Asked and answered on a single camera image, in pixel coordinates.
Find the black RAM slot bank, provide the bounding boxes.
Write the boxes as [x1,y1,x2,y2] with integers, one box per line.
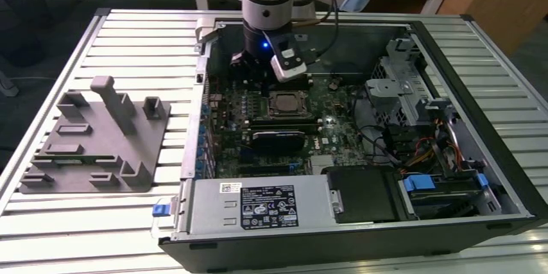
[241,74,315,91]
[249,117,323,136]

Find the black graphics card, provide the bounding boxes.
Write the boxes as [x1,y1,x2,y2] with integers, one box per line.
[251,130,308,155]

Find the green motherboard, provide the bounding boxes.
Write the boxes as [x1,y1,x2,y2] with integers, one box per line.
[204,76,377,178]

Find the black expansion slot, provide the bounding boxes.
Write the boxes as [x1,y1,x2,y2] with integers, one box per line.
[239,164,293,175]

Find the silver metal drive cage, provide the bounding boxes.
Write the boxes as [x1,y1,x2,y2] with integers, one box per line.
[364,37,461,129]

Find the small silver heat sink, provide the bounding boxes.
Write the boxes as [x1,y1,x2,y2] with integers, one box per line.
[308,154,339,169]

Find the silver power supply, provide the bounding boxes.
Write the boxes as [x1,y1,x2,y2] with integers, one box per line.
[188,176,339,235]

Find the grey parts rack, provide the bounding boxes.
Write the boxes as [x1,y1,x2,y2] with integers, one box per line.
[19,76,173,194]

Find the hard disk in blue carrier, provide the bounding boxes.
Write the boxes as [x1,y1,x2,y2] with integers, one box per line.
[400,173,489,219]

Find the green RAM stick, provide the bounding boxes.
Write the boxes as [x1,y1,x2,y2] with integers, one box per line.
[36,156,116,164]

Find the black PC case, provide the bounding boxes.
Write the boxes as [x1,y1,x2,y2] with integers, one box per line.
[157,17,548,271]

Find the wooden cabinet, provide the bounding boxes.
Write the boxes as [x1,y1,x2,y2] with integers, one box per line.
[439,0,548,57]

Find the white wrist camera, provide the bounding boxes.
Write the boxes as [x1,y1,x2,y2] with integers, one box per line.
[269,31,308,82]

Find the grey case handle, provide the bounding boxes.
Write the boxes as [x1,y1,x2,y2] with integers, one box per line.
[195,18,216,54]

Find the red wire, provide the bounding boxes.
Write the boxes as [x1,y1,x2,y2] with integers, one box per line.
[417,137,436,155]

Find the yellow wire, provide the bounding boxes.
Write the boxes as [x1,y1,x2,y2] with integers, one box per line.
[405,153,433,166]

